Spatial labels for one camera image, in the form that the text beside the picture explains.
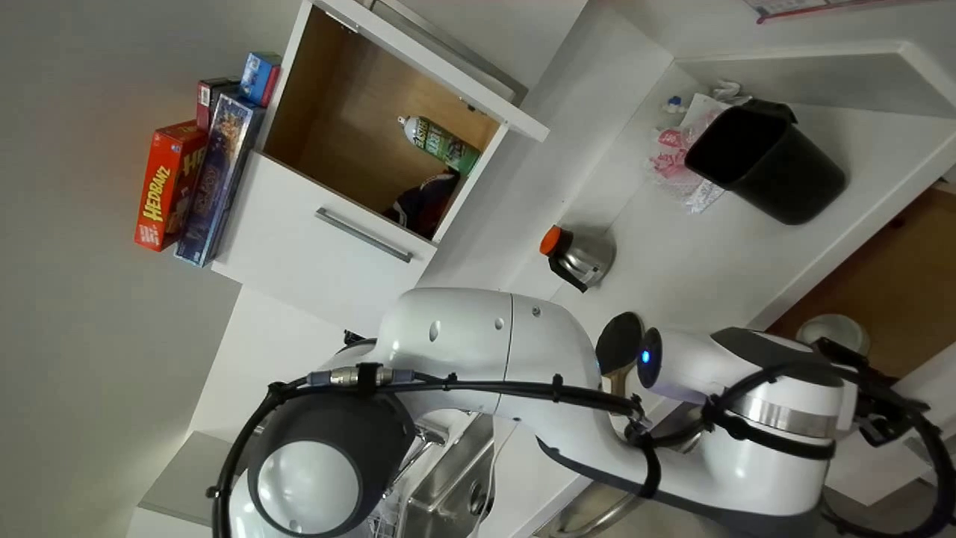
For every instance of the white mushroom-shaped object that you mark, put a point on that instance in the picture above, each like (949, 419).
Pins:
(831, 334)

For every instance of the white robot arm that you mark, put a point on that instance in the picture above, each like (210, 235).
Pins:
(397, 434)

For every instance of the dark red object on shelf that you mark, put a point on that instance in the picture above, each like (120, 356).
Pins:
(427, 205)

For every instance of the white overhead cabinet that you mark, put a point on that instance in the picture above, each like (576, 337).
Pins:
(361, 78)

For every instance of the open wooden drawer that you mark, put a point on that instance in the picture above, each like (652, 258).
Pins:
(902, 289)

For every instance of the small orange-lid steel carafe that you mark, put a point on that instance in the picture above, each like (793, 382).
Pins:
(579, 258)

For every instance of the green wipes canister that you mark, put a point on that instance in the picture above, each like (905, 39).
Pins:
(440, 145)

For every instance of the black ping pong paddle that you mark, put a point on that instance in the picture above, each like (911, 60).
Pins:
(616, 350)

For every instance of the chrome faucet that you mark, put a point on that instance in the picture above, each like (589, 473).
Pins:
(448, 482)

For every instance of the blue board game box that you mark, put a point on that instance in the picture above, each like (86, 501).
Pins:
(232, 135)

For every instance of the black trash bin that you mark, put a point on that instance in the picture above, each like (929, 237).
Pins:
(760, 154)

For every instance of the dark red game box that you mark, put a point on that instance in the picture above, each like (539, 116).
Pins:
(207, 98)

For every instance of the red board game box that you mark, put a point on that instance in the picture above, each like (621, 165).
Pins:
(171, 172)

